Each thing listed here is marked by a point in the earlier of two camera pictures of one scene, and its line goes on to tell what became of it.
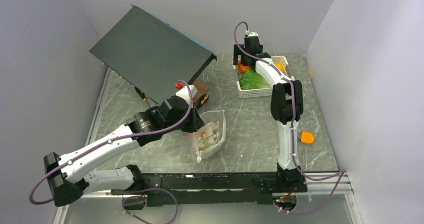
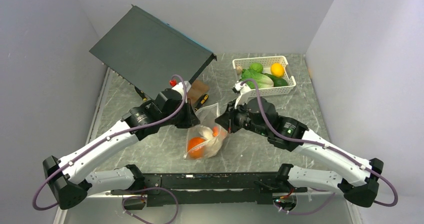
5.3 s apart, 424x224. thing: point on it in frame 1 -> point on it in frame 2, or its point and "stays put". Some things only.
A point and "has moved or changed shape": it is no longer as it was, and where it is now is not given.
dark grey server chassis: x=151 y=54 stays put
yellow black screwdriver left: x=144 y=99 stays put
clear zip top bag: x=212 y=135 has moved or changed shape
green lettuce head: x=250 y=79 stays put
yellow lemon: x=280 y=67 stays put
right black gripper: x=238 y=51 -> x=227 y=119
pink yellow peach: x=195 y=137 -> x=217 y=131
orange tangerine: x=242 y=68 -> x=195 y=147
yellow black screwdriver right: x=202 y=101 stays put
